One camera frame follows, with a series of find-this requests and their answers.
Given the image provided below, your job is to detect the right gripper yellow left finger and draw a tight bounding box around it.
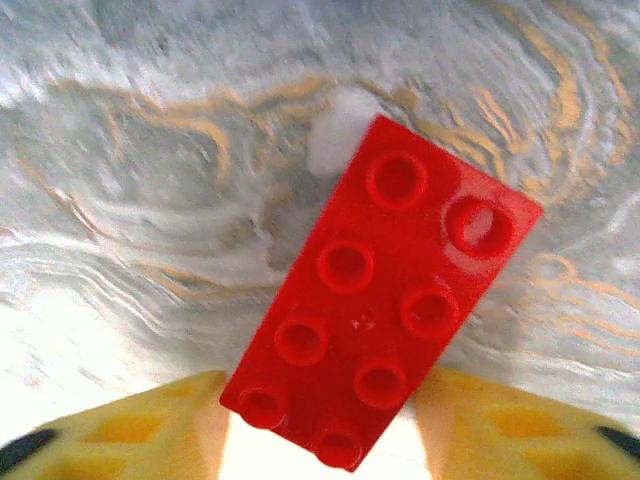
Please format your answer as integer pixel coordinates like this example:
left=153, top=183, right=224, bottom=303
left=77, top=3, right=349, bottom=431
left=0, top=369, right=236, bottom=480

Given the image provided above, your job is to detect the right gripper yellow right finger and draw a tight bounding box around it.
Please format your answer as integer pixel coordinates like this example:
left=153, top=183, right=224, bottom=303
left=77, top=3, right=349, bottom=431
left=414, top=367, right=640, bottom=480

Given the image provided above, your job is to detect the red lego brick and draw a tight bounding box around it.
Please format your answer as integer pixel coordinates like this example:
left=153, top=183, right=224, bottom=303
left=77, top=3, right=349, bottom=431
left=218, top=113, right=545, bottom=474

